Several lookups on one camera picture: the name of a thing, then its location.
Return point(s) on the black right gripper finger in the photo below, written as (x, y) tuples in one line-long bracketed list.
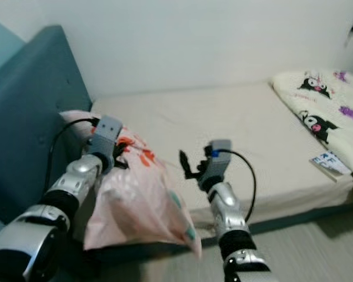
[(185, 165), (207, 154)]

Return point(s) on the pink pillow with orange print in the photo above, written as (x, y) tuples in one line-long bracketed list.
[(135, 205)]

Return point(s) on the white book with blue letters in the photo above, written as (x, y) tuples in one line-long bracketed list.
[(329, 164)]

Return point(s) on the cream cartoon print duvet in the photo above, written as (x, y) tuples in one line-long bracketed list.
[(329, 106)]

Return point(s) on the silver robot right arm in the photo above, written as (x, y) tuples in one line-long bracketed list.
[(235, 223)]

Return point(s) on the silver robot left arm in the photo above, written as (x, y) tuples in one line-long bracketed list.
[(59, 205)]

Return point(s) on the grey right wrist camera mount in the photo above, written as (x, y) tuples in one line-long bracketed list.
[(219, 155)]

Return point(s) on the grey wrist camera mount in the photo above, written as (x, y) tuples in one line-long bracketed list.
[(109, 132), (219, 155)]

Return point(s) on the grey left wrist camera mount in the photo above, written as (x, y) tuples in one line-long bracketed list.
[(109, 132)]

